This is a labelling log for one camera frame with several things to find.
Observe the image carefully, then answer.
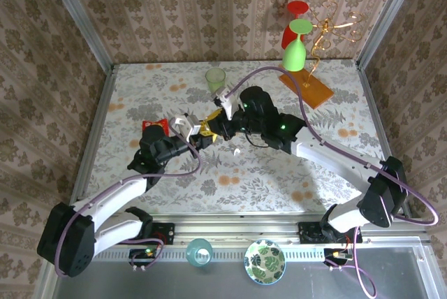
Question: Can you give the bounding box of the red wine glass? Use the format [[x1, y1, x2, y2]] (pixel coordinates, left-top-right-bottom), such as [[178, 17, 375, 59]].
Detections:
[[281, 0, 311, 50]]

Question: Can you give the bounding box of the teal plastic cup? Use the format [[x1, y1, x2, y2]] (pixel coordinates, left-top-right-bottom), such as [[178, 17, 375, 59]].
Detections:
[[185, 238, 214, 268]]

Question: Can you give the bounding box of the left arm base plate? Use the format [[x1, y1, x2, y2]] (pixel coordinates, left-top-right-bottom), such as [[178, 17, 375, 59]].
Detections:
[[113, 222, 176, 246]]

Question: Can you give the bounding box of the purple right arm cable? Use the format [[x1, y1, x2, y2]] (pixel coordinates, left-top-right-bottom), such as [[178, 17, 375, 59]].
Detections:
[[226, 65, 439, 299]]

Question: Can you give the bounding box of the green wine glass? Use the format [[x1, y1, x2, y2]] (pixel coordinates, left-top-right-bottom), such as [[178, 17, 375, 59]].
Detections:
[[281, 18, 314, 72]]

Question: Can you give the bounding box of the perforated metal cable duct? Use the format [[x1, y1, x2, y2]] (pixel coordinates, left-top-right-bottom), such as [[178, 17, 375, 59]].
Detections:
[[92, 248, 326, 263]]

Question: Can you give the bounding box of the leaf pattern bowl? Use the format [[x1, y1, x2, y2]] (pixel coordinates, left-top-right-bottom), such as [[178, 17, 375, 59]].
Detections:
[[243, 238, 287, 285]]

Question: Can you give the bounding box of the aluminium frame post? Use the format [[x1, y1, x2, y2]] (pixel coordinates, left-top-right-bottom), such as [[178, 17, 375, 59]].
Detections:
[[356, 0, 426, 71], [38, 0, 115, 73]]

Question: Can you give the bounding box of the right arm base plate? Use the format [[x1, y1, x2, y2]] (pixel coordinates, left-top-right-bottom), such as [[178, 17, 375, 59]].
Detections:
[[298, 221, 364, 245]]

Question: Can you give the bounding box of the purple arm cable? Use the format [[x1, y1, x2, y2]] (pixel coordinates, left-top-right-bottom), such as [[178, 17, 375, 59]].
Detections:
[[226, 65, 439, 299], [54, 127, 204, 277]]

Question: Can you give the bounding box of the gold wire glass rack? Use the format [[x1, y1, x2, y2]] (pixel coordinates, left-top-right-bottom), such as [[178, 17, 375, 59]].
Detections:
[[278, 0, 367, 110]]

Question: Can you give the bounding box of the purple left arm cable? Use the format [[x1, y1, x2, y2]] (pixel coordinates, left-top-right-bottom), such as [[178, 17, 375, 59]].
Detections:
[[54, 127, 204, 277]]

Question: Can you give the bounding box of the red snack packet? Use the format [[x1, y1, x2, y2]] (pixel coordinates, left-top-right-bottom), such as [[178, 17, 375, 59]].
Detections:
[[141, 118, 170, 136]]

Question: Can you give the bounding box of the aluminium mounting rail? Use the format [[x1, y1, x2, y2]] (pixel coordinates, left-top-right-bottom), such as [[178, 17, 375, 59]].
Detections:
[[50, 212, 430, 248]]

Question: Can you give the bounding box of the green plastic cup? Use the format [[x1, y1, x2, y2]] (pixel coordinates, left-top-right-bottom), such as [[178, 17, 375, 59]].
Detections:
[[205, 67, 227, 94]]

